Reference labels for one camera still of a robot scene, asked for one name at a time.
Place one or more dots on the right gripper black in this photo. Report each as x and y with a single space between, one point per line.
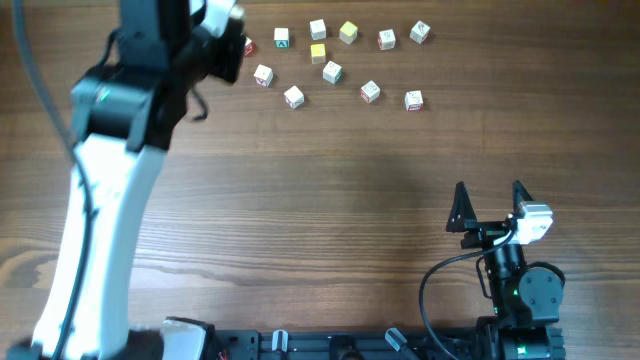
462 219

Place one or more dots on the block with green Z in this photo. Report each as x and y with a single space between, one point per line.
332 72

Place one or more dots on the block with shell drawing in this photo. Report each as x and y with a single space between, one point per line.
294 97

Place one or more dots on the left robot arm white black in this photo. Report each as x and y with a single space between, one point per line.
123 117

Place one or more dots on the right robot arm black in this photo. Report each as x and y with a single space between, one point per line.
526 296

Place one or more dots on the block with red I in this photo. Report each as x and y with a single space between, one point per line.
414 100

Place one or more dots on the block with number eight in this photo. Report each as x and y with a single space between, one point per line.
370 91

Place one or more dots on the white block far right top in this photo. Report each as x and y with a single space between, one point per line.
419 32

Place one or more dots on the block red side top row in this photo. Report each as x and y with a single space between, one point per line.
386 39

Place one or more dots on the yellow top block upper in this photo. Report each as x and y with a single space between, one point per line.
348 32

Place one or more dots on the yellow block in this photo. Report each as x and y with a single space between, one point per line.
318 53
348 32

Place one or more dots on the yellow block lower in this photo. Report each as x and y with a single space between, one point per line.
318 53

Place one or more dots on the white block top row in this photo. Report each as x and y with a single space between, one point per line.
318 30

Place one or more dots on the block red W side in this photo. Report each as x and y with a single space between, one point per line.
263 75

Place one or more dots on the block with green A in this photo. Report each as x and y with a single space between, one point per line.
281 38

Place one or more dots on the block with red M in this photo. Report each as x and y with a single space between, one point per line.
249 47

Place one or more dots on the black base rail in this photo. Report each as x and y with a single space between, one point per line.
350 345

